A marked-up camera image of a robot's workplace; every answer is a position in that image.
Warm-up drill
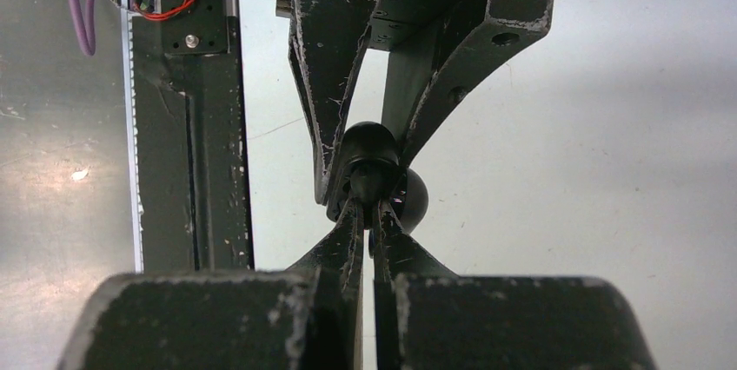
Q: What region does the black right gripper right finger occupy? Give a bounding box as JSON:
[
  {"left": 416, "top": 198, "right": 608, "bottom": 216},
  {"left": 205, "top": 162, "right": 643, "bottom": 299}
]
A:
[{"left": 371, "top": 202, "right": 656, "bottom": 369}]

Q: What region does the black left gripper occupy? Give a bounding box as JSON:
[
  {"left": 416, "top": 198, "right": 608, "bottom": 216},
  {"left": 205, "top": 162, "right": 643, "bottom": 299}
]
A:
[{"left": 289, "top": 0, "right": 554, "bottom": 204}]

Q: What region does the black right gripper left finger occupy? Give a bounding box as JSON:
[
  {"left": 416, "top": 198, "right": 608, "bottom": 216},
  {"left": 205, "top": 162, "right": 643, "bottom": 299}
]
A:
[{"left": 58, "top": 201, "right": 364, "bottom": 369}]

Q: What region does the black round table grommet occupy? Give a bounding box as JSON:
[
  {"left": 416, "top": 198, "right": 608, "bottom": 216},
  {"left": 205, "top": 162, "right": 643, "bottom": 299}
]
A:
[{"left": 327, "top": 122, "right": 429, "bottom": 234}]

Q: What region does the small black screw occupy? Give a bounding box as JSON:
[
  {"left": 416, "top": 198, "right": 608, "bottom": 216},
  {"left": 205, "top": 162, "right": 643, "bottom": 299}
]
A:
[{"left": 349, "top": 162, "right": 392, "bottom": 205}]

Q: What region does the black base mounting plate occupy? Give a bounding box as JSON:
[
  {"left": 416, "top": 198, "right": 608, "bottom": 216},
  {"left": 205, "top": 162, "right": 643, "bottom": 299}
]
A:
[{"left": 129, "top": 0, "right": 254, "bottom": 273}]

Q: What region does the grey slotted cable duct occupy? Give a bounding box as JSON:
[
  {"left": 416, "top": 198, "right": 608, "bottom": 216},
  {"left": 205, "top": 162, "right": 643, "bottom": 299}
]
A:
[{"left": 121, "top": 0, "right": 144, "bottom": 273}]

